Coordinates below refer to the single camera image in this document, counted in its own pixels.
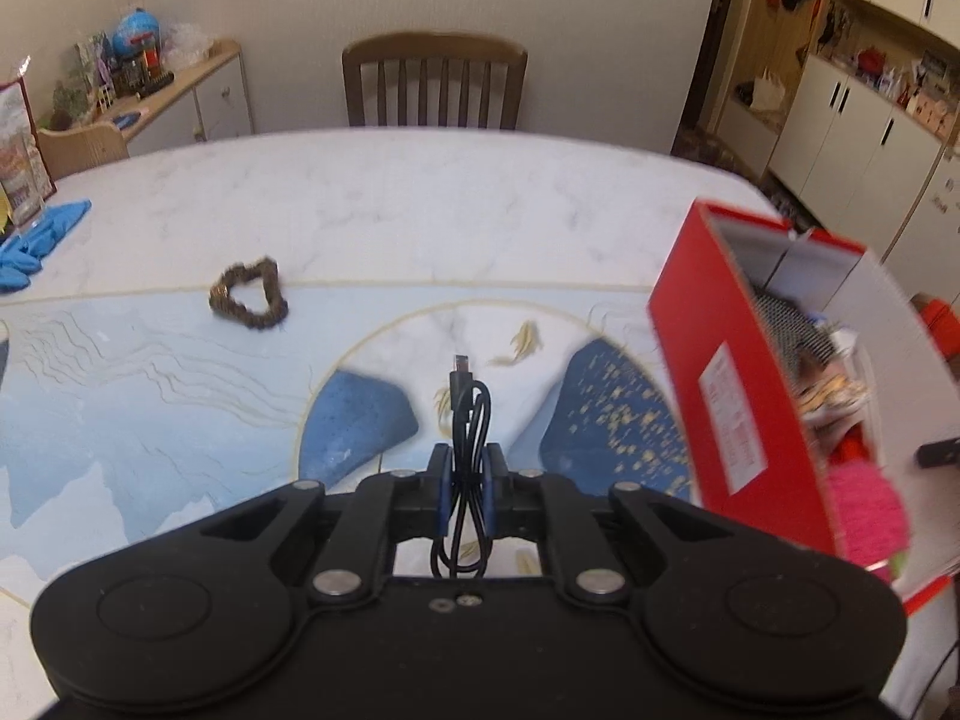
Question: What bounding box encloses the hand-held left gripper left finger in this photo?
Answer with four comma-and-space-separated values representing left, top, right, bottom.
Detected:
199, 442, 455, 605

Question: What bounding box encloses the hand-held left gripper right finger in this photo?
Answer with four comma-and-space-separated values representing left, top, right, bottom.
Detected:
484, 442, 740, 605

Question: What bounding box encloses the black USB cable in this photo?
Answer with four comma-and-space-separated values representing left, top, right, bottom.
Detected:
430, 355, 492, 580

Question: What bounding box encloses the pink plush strawberry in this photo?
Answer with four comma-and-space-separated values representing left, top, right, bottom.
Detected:
825, 461, 912, 582

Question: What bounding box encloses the black mesh cloth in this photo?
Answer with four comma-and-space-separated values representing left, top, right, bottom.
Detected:
750, 292, 822, 361

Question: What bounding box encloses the red shoe box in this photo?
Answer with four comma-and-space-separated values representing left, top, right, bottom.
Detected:
646, 199, 960, 623

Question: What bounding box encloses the red folded cloth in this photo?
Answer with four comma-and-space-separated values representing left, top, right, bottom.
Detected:
922, 298, 960, 361

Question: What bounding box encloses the white lower cabinet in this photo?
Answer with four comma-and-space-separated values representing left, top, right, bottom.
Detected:
765, 56, 960, 256

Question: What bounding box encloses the white tote bag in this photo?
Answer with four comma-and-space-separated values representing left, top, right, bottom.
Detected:
742, 67, 788, 117

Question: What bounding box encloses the wooden slat-back chair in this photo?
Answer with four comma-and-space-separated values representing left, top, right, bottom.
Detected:
341, 31, 528, 130

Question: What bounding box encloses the white wooden sideboard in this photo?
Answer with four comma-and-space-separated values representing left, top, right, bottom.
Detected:
97, 40, 254, 158

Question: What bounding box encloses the blue rubber glove pair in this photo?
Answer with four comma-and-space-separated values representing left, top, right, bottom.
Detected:
0, 199, 92, 295

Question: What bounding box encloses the dark wooden door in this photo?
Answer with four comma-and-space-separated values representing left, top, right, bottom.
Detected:
675, 0, 751, 155

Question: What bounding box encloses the clear plastic bag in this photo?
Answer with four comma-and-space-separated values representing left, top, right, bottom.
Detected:
161, 21, 215, 70

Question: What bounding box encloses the red framed picture card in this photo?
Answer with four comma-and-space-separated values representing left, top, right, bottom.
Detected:
0, 79, 59, 222

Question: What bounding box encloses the blue globe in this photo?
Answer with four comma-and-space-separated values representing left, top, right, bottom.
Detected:
112, 7, 162, 57

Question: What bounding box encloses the brown beaded bracelet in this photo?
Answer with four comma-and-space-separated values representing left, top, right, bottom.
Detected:
208, 256, 290, 331

